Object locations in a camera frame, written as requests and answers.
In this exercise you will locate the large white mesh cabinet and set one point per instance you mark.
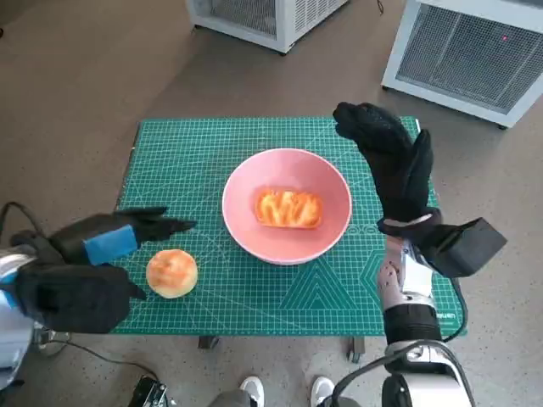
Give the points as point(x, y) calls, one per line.
point(466, 55)

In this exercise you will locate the pink bowl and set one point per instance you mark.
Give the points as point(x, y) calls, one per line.
point(288, 246)

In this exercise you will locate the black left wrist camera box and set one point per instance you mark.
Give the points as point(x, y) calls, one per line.
point(72, 301)

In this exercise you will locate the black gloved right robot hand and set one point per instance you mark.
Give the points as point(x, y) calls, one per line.
point(399, 169)

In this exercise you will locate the black device on floor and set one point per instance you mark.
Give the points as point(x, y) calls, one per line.
point(146, 394)

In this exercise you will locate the small white mesh cabinet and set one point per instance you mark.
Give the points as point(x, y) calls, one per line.
point(237, 17)

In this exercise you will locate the rectangular orange toy bread loaf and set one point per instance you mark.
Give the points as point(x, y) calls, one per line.
point(288, 207)

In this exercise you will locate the person in light trousers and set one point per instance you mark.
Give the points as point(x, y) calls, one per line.
point(48, 341)

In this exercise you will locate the person in white shoes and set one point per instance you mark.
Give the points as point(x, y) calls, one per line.
point(252, 388)

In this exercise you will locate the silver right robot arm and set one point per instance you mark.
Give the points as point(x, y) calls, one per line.
point(403, 288)

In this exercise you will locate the black table leg bracket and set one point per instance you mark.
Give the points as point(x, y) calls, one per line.
point(357, 349)
point(208, 342)

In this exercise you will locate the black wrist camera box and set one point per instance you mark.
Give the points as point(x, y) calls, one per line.
point(466, 248)
point(72, 301)

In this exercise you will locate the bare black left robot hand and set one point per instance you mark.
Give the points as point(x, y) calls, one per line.
point(110, 241)

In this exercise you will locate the round toy bread bun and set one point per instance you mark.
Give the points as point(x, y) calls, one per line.
point(171, 274)

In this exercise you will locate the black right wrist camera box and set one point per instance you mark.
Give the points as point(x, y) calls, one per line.
point(466, 248)

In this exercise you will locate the green cutting mat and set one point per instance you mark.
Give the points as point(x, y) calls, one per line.
point(254, 297)

